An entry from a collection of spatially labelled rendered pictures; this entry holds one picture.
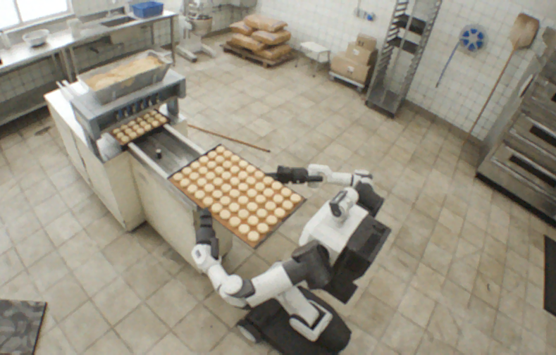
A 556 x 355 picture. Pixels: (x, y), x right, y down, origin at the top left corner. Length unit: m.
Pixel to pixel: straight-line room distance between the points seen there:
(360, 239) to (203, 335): 1.41
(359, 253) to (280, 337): 1.08
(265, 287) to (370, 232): 0.45
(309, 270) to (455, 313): 2.01
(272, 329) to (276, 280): 1.04
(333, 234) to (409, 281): 1.71
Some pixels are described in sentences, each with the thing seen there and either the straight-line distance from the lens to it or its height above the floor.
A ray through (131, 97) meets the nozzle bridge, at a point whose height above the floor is 1.18.
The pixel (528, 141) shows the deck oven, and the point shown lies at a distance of 4.08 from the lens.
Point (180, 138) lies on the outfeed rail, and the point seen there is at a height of 0.90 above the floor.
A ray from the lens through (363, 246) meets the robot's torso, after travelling 1.16.
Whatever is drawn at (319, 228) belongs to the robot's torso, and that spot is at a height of 1.24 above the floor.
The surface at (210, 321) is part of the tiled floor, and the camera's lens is 2.25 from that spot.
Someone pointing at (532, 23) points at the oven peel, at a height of 1.95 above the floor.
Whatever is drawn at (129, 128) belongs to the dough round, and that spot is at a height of 0.92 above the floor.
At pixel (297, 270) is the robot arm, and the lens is 1.05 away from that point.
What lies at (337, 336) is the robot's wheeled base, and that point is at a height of 0.35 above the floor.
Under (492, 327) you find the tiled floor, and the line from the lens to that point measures 3.10.
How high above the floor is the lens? 2.13
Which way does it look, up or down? 44 degrees down
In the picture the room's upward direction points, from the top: 10 degrees clockwise
